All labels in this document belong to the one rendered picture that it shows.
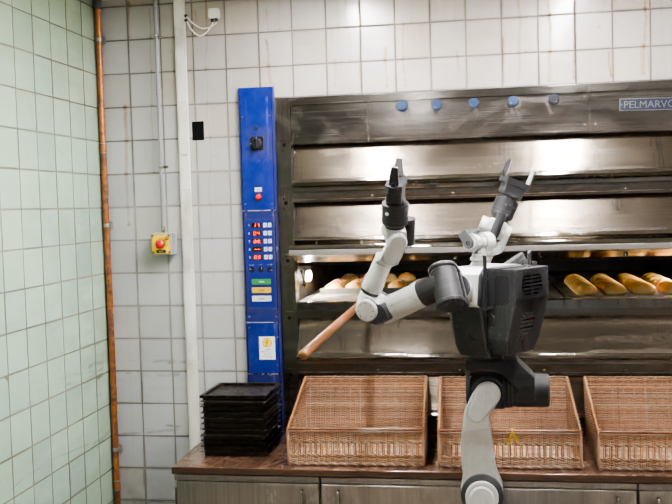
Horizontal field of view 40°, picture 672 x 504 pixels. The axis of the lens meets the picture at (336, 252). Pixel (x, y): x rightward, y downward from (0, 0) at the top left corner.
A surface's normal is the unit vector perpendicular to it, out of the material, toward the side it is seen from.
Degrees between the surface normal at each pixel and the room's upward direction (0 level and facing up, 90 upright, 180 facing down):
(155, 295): 90
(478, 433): 115
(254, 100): 90
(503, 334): 91
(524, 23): 90
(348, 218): 70
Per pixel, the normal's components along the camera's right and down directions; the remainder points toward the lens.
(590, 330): -0.16, -0.28
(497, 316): -0.69, 0.06
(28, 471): 0.99, -0.02
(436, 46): -0.15, 0.06
